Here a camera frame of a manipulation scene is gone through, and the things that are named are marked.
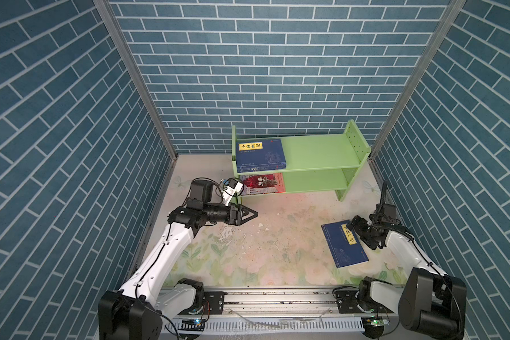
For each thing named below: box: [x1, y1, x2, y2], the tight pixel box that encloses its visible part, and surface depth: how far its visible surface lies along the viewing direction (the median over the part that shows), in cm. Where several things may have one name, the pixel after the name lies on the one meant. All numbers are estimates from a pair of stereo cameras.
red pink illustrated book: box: [239, 172, 286, 196], surface depth 93 cm
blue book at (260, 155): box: [235, 138, 287, 173], surface depth 80 cm
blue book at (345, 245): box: [320, 219, 370, 269], surface depth 88 cm
